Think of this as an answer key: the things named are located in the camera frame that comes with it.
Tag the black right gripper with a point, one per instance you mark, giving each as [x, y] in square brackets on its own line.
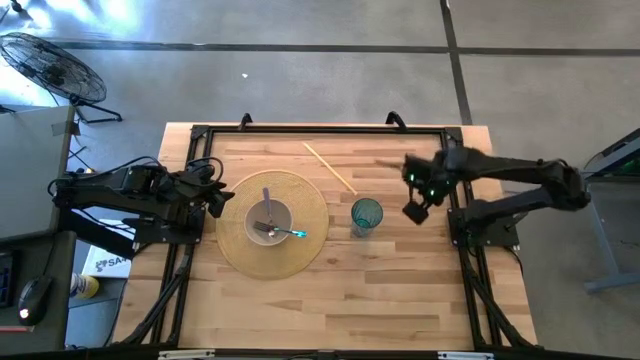
[432, 186]

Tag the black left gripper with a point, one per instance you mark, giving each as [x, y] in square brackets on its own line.
[205, 194]

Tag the teal transparent drinking cup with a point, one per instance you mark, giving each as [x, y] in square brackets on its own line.
[366, 212]

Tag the beige round bowl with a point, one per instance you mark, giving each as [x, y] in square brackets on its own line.
[282, 212]

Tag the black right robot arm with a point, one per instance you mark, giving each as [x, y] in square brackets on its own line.
[520, 170]

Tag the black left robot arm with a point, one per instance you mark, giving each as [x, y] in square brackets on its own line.
[115, 190]

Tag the round woven straw placemat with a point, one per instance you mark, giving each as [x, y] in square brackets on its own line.
[305, 250]

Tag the pale wooden chopstick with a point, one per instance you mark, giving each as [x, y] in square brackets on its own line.
[330, 169]

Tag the white printed cardboard box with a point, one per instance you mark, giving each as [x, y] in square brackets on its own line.
[107, 262]

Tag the yellow bottle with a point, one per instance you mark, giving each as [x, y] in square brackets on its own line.
[85, 286]

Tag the grey metal table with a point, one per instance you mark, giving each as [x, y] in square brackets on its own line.
[600, 200]

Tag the dark desk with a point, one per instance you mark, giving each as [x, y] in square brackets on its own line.
[45, 260]

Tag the grey desk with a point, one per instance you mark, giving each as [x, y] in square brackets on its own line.
[30, 165]

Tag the black computer mouse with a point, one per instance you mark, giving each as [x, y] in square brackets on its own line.
[34, 300]

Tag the black floor fan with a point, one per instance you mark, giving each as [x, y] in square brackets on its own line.
[50, 67]

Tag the black keyboard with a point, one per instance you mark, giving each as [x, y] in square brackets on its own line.
[5, 280]

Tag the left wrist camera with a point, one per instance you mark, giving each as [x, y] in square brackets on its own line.
[202, 172]

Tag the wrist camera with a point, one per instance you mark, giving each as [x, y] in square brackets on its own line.
[202, 172]
[417, 164]

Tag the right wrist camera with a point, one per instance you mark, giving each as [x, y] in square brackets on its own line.
[417, 164]

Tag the black aluminium table frame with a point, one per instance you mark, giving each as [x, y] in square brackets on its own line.
[325, 129]

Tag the white bracket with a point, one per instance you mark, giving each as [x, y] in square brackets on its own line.
[465, 355]
[185, 354]

